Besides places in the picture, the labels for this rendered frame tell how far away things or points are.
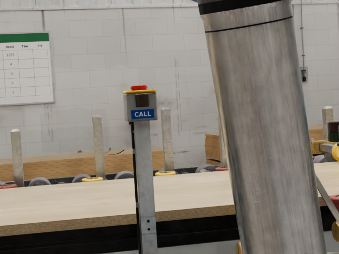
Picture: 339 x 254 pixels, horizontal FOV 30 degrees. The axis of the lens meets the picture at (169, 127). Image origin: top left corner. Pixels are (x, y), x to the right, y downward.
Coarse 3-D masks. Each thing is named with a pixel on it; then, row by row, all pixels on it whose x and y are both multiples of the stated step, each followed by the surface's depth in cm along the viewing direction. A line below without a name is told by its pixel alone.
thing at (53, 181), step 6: (174, 168) 312; (180, 168) 312; (186, 168) 312; (192, 168) 313; (108, 174) 306; (114, 174) 306; (24, 180) 299; (30, 180) 300; (54, 180) 301; (66, 180) 302; (24, 186) 299
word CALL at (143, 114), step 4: (132, 112) 143; (136, 112) 143; (140, 112) 143; (144, 112) 143; (148, 112) 143; (152, 112) 143; (132, 116) 143; (136, 116) 143; (140, 116) 143; (144, 116) 143; (148, 116) 143; (152, 116) 143
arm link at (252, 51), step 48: (192, 0) 81; (240, 0) 73; (288, 0) 76; (240, 48) 75; (288, 48) 76; (240, 96) 76; (288, 96) 76; (240, 144) 78; (288, 144) 77; (240, 192) 80; (288, 192) 78; (240, 240) 84; (288, 240) 79
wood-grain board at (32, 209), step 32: (0, 192) 221; (32, 192) 216; (64, 192) 212; (96, 192) 208; (128, 192) 203; (160, 192) 199; (192, 192) 196; (224, 192) 192; (0, 224) 162; (32, 224) 162; (64, 224) 163; (96, 224) 165
